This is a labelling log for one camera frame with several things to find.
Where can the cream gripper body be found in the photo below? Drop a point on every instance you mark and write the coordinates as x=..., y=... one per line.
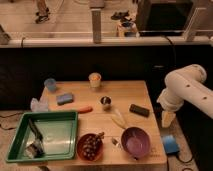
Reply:
x=167, y=118

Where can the blue sponge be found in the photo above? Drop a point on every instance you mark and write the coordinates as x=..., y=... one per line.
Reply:
x=64, y=99

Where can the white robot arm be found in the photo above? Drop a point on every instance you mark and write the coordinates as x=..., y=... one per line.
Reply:
x=185, y=84

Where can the green plastic tray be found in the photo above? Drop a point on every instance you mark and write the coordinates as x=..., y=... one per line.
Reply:
x=59, y=130

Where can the black rectangular block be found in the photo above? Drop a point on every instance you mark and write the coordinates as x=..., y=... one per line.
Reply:
x=139, y=110

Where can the purple bowl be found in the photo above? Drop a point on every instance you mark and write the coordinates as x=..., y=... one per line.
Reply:
x=136, y=142

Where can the yellow banana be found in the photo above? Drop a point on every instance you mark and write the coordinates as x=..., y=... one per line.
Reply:
x=118, y=119

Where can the wooden table board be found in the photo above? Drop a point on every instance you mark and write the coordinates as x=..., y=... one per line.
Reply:
x=123, y=94

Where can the small metal clip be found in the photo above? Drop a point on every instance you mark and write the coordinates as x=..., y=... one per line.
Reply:
x=115, y=142

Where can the cup with orange contents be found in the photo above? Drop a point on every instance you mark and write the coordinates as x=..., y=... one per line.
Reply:
x=95, y=80

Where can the red bowl with grapes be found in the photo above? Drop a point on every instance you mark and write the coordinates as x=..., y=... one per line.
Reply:
x=90, y=146

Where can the orange carrot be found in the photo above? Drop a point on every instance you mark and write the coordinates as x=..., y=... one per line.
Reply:
x=81, y=110

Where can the black monitor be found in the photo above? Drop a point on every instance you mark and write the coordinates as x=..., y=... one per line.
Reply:
x=162, y=15

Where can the blue plastic cup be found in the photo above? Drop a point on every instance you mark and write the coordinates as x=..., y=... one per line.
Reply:
x=50, y=84

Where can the black dish brush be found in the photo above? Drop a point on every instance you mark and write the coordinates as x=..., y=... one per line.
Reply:
x=35, y=149

